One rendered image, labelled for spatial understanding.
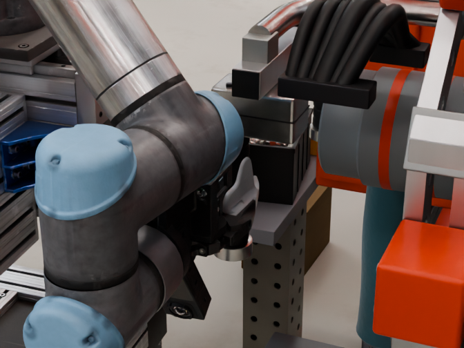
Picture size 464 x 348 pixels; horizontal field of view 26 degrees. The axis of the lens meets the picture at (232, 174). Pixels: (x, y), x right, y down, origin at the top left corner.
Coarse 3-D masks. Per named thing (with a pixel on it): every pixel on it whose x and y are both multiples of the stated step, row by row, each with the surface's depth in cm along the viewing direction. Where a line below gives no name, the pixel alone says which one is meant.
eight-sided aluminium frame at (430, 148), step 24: (456, 24) 89; (432, 48) 89; (456, 48) 92; (432, 72) 88; (432, 96) 88; (432, 120) 87; (456, 120) 86; (408, 144) 88; (432, 144) 86; (456, 144) 85; (408, 168) 88; (432, 168) 87; (456, 168) 86; (408, 192) 89; (432, 192) 92; (456, 192) 87; (408, 216) 90; (456, 216) 88
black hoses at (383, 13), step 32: (320, 0) 97; (352, 0) 95; (320, 32) 95; (352, 32) 94; (384, 32) 93; (288, 64) 96; (320, 64) 94; (352, 64) 93; (416, 64) 103; (288, 96) 95; (320, 96) 94; (352, 96) 93
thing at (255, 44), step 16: (304, 0) 107; (384, 0) 107; (400, 0) 107; (272, 16) 101; (288, 16) 103; (416, 16) 106; (432, 16) 105; (256, 32) 99; (272, 32) 99; (256, 48) 98; (272, 48) 99
